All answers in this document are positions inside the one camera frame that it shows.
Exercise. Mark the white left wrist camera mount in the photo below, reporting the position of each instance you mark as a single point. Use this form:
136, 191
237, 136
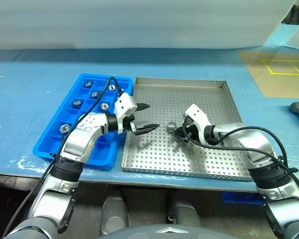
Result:
122, 109

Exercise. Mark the white foam backdrop sheet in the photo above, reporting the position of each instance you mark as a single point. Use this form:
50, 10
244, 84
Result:
139, 22

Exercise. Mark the grey rounded robot leg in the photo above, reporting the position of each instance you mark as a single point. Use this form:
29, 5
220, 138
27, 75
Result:
114, 214
184, 214

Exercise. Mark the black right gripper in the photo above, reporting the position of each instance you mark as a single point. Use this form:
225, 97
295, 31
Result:
190, 130

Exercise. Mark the perforated metal tray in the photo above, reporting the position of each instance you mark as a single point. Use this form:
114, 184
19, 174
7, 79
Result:
162, 154

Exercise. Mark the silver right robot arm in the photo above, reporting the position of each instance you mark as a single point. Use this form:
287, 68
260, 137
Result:
256, 142

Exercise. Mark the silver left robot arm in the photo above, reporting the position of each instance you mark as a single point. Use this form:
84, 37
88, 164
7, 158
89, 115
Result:
79, 142

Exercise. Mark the grey robot torso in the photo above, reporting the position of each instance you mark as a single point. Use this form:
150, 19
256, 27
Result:
162, 232

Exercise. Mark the blue bin under table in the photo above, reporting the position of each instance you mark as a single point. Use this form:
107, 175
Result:
239, 198

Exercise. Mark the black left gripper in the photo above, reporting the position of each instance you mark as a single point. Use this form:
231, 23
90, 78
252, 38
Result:
129, 123

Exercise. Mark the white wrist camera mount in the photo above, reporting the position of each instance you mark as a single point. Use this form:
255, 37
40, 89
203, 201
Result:
122, 109
198, 117

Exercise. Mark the dark object behind boards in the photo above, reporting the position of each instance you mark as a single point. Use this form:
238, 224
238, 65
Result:
294, 16

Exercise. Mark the brown cardboard sheet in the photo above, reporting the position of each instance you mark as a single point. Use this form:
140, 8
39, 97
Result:
276, 84

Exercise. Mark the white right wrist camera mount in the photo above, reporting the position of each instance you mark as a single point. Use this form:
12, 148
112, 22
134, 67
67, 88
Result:
198, 117

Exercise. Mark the blue plastic compartment tray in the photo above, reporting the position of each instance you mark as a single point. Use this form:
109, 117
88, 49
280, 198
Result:
49, 147

